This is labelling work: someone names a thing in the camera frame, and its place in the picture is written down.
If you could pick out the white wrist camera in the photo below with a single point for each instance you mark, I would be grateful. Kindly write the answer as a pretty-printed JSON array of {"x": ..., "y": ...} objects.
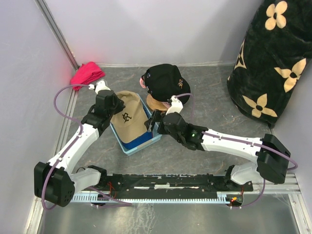
[
  {"x": 99, "y": 86},
  {"x": 175, "y": 107}
]

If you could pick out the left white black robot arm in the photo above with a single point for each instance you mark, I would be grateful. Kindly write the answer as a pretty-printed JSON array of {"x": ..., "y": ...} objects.
[{"x": 54, "y": 181}]

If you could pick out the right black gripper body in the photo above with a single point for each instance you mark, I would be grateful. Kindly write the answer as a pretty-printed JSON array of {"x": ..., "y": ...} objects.
[{"x": 157, "y": 116}]

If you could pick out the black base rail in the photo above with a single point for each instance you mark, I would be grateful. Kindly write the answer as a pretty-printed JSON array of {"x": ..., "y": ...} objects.
[{"x": 170, "y": 186}]

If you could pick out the aluminium corner profile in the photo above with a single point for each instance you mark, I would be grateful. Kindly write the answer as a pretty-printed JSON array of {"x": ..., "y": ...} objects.
[{"x": 43, "y": 6}]

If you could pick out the red cloth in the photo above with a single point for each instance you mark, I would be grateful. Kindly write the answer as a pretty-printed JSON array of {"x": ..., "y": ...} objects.
[{"x": 86, "y": 74}]

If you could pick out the wooden hat stand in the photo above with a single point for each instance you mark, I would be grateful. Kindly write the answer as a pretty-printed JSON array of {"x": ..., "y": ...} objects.
[{"x": 153, "y": 104}]

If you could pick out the tan cap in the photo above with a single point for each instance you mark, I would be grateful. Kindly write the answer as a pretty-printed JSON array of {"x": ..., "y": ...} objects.
[{"x": 132, "y": 104}]

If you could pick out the colourful cap in basket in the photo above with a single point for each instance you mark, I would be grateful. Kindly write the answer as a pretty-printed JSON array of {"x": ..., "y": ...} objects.
[{"x": 133, "y": 132}]

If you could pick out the light blue cable duct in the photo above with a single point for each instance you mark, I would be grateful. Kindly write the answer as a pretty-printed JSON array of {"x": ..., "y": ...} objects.
[{"x": 98, "y": 199}]

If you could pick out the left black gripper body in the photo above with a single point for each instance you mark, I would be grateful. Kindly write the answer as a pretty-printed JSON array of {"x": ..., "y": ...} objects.
[{"x": 117, "y": 107}]

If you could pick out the pink cap with R logo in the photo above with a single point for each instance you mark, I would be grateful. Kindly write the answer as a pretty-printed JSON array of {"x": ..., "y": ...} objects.
[{"x": 142, "y": 84}]

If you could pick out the black floral blanket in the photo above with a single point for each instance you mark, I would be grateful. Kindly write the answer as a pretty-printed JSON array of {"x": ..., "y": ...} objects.
[{"x": 275, "y": 51}]

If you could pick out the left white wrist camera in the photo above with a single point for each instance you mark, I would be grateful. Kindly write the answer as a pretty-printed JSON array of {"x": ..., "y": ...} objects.
[{"x": 99, "y": 86}]

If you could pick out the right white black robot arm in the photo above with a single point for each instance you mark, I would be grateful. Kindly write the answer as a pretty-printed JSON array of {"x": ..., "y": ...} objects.
[{"x": 267, "y": 157}]

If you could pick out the light blue plastic basket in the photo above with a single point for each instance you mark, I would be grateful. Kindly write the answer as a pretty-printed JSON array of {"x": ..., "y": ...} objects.
[{"x": 142, "y": 146}]

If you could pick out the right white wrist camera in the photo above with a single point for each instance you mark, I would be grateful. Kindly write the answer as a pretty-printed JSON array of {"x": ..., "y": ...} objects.
[{"x": 175, "y": 107}]

